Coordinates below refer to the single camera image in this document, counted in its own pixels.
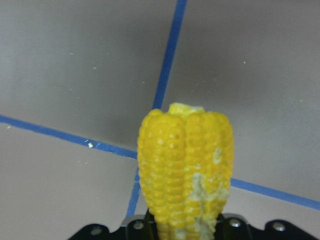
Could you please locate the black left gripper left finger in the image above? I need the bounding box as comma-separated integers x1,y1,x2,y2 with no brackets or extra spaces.
122,212,155,240

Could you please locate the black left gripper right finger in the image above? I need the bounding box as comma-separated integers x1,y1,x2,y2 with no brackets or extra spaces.
214,213,250,240

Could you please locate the yellow corn cob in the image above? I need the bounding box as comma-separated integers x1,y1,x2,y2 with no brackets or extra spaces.
137,103,234,240

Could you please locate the black camera mount housing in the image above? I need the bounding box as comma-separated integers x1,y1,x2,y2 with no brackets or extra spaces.
70,219,316,240

